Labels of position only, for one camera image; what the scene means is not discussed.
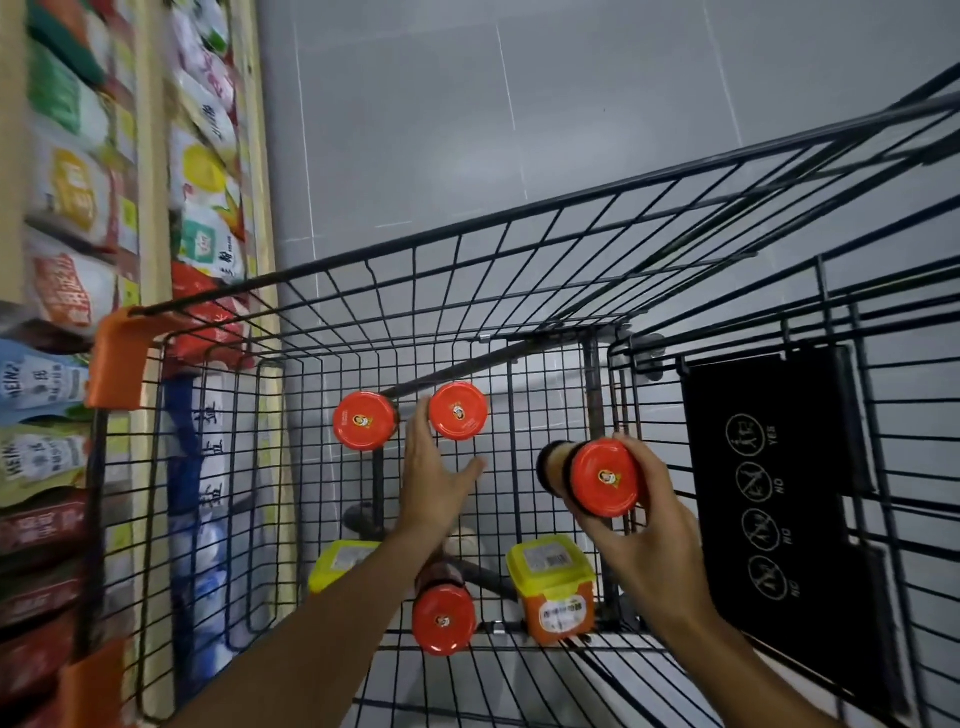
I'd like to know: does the person's left hand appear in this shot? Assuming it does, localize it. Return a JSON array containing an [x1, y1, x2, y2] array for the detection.
[[393, 393, 489, 540]]

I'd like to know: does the person's right hand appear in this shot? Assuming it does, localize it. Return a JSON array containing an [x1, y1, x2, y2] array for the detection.
[[559, 432, 723, 640]]

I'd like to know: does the red-lidded sauce jar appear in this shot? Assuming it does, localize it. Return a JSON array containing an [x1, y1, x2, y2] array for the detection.
[[535, 438, 648, 520], [428, 381, 490, 442], [333, 390, 400, 453], [410, 551, 479, 659]]

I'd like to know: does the person's right forearm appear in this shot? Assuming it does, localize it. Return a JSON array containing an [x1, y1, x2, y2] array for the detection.
[[643, 596, 847, 728]]

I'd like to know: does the person's left forearm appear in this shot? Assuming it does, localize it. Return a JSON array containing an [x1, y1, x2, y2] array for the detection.
[[166, 525, 451, 728]]

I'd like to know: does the yellow-lidded orange tub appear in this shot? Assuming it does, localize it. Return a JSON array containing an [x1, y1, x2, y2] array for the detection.
[[307, 539, 384, 598], [505, 534, 600, 647]]

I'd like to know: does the black cart seat flap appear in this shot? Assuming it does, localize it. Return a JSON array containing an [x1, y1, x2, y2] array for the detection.
[[678, 341, 915, 723]]

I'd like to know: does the stack of blue-white bags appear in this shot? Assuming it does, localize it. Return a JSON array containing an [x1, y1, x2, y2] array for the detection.
[[163, 373, 252, 680]]

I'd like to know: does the stack of red packets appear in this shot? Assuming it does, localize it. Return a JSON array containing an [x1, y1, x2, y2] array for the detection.
[[169, 261, 255, 370]]

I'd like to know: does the orange cart corner bumper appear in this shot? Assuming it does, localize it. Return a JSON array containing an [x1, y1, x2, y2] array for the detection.
[[84, 306, 190, 412], [58, 637, 130, 728]]

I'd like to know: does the row of white-green food bags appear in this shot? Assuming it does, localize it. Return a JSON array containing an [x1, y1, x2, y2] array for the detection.
[[166, 0, 250, 285]]

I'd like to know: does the wooden store shelf unit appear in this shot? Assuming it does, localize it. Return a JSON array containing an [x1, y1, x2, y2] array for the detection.
[[0, 0, 280, 721]]

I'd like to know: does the row of pale sauce pouches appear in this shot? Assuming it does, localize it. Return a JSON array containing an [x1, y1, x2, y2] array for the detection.
[[0, 337, 95, 511]]

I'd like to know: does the row of dark red packets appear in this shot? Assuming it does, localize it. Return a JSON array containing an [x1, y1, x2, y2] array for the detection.
[[0, 491, 93, 728]]

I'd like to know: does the row of colourful seasoning packets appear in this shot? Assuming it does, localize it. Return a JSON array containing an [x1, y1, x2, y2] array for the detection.
[[18, 0, 140, 342]]

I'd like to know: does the black wire shopping cart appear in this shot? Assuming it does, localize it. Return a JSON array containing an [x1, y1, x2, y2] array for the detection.
[[58, 63, 960, 728]]

